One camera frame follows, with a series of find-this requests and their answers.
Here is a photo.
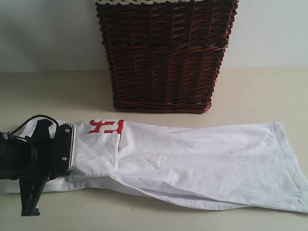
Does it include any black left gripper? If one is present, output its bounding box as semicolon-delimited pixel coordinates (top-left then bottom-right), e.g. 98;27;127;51
0;119;58;216

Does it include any white t-shirt red logo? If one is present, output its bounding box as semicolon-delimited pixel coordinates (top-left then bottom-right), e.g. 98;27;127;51
4;119;308;215

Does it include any dark brown wicker basket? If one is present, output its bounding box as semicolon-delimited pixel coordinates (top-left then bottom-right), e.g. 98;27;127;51
95;0;238;114

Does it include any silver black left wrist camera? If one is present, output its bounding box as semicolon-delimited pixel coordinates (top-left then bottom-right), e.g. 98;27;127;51
50;123;77;179

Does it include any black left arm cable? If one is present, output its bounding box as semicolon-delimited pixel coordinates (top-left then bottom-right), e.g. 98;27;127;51
9;115;60;135

